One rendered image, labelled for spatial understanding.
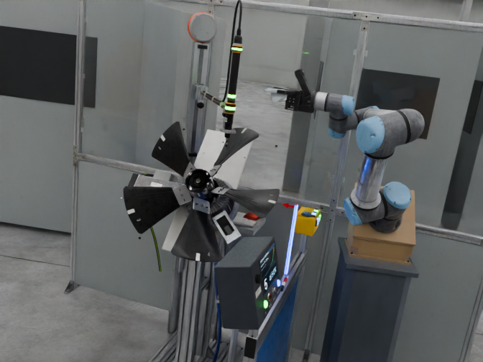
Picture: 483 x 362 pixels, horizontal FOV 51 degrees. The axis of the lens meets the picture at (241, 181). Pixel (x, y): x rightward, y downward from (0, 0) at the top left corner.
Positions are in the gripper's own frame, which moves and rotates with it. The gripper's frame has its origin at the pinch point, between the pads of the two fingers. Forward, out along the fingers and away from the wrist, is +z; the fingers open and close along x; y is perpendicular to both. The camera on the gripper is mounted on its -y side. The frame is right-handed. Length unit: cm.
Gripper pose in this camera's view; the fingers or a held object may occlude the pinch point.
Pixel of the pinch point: (269, 87)
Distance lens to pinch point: 212.4
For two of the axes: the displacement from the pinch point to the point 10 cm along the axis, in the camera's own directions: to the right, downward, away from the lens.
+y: -1.2, 9.6, 2.7
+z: -9.4, -2.0, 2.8
